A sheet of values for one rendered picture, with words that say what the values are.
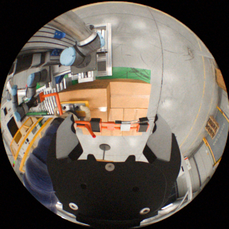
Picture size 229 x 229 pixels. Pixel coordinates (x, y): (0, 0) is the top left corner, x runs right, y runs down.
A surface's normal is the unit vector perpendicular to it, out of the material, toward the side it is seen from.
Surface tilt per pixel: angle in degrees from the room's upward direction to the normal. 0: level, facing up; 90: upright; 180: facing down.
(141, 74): 0
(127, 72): 0
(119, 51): 0
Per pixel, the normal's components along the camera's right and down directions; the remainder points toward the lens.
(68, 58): -0.14, 0.56
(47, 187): 0.93, -0.29
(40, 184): 0.76, -0.58
